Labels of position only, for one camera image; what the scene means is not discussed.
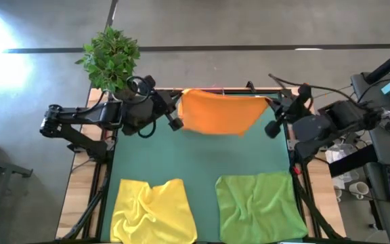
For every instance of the black pole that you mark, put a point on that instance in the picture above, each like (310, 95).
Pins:
(389, 62)

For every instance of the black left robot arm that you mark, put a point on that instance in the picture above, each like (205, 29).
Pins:
(80, 115)

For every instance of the green leafy plant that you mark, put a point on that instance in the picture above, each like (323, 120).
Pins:
(108, 57)

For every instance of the black metal table frame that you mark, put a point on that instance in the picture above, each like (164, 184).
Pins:
(103, 189)

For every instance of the dark green table mat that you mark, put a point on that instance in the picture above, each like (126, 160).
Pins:
(198, 156)

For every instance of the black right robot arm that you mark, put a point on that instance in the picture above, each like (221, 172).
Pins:
(317, 127)

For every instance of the black clamp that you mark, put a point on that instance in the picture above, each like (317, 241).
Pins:
(250, 87)

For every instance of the green microfiber towel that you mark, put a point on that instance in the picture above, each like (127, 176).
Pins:
(259, 206)

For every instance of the white mug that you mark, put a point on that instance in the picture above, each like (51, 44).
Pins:
(357, 189)

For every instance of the yellow microfiber towel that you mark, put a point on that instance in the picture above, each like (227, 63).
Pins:
(154, 213)

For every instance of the orange microfiber towel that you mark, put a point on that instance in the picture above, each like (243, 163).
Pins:
(222, 112)

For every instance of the black flat bar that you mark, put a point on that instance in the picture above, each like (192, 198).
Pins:
(354, 161)

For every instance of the white plastic bag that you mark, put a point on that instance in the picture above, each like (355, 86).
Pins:
(337, 157)

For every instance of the red connector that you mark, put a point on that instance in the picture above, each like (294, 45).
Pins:
(295, 170)

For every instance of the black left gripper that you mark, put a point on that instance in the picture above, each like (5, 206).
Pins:
(164, 101)

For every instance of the white plant pot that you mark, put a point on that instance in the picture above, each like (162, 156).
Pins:
(118, 95)

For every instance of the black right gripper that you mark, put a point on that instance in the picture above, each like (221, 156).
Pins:
(293, 101)

